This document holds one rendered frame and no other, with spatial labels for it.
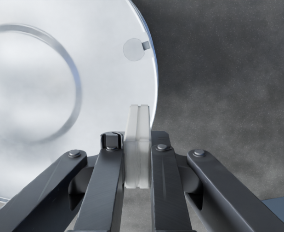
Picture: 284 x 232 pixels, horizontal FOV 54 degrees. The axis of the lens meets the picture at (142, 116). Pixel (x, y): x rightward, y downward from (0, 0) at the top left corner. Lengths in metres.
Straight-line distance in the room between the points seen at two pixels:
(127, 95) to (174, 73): 0.33
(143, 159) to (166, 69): 0.47
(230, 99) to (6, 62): 0.48
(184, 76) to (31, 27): 0.39
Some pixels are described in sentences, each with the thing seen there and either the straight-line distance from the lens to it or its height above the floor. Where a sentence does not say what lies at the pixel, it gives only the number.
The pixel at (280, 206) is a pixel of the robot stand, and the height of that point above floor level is 0.03.
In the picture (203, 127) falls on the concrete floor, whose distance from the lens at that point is 0.66.
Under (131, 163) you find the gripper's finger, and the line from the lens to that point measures 0.15.
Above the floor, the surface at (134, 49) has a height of 0.31.
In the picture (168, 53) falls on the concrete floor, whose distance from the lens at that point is 0.61.
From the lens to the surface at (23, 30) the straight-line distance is 0.31.
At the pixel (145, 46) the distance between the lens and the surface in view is 0.30.
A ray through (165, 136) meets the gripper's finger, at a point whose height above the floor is 0.44.
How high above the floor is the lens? 0.60
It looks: 71 degrees down
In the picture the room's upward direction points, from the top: 177 degrees counter-clockwise
